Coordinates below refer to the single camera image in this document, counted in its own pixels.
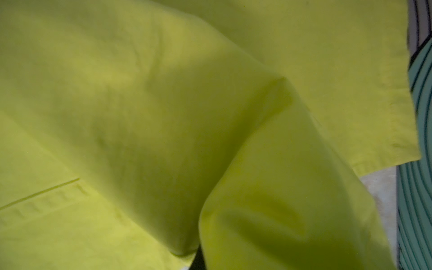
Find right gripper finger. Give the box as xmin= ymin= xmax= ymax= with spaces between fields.
xmin=189 ymin=246 xmax=207 ymax=270

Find yellow-green long pants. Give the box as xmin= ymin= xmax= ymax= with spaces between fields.
xmin=1 ymin=1 xmax=421 ymax=270

